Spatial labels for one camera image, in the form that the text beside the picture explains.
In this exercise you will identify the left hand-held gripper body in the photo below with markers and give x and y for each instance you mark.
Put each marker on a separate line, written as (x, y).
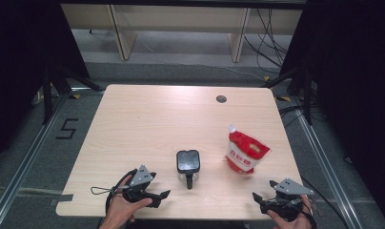
(139, 181)

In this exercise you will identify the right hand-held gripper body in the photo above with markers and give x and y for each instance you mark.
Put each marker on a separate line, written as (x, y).
(286, 198)

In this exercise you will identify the glass jar with black lid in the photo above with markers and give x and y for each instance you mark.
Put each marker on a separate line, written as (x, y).
(188, 163)

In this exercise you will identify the red and white sugar bag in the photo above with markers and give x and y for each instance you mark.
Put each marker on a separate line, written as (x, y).
(244, 152)

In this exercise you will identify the person's right hand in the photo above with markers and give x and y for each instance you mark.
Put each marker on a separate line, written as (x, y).
(295, 221)

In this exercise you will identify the person's left hand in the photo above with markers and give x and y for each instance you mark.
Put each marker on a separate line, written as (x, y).
(120, 208)

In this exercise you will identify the grey tape strip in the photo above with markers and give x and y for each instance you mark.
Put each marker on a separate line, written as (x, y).
(65, 198)

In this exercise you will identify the yellow black floor tape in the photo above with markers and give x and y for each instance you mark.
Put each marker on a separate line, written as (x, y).
(75, 96)
(284, 99)

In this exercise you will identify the black metal stand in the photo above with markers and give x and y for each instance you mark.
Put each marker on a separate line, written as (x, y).
(48, 95)
(306, 95)

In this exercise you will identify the black curtain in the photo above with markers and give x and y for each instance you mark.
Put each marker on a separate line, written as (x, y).
(355, 79)
(22, 63)

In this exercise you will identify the aluminium floor rail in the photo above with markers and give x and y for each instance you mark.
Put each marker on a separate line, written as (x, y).
(327, 165)
(25, 159)

